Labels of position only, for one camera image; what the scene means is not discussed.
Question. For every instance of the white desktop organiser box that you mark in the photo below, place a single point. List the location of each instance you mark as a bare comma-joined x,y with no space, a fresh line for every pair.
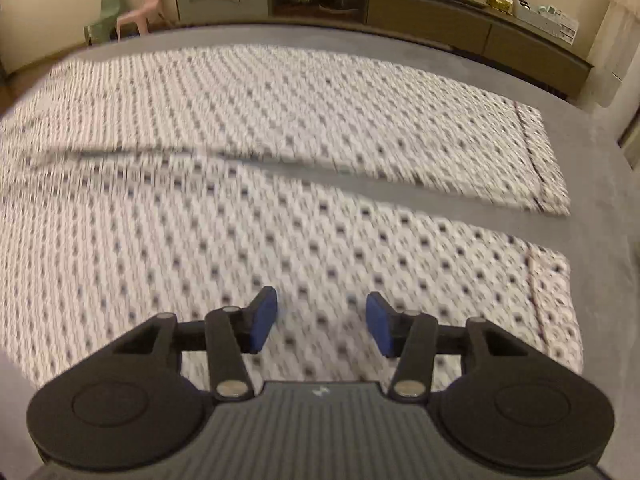
545,17

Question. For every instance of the long grey television cabinet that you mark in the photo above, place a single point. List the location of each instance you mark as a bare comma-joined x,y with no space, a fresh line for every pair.
425,20

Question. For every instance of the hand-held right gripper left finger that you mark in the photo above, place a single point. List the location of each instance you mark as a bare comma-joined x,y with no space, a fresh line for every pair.
262,320

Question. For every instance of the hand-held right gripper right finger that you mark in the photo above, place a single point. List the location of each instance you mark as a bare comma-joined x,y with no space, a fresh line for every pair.
380,322

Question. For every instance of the green plastic chair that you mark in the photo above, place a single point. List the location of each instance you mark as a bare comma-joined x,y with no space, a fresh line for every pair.
111,10

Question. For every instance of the white square-patterned pants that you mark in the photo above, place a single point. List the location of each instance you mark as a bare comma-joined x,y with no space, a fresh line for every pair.
250,240

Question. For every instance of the golden tissue box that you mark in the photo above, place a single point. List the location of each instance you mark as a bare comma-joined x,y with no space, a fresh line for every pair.
498,2

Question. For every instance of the white lace curtain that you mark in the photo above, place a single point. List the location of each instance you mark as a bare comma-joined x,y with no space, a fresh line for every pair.
620,35

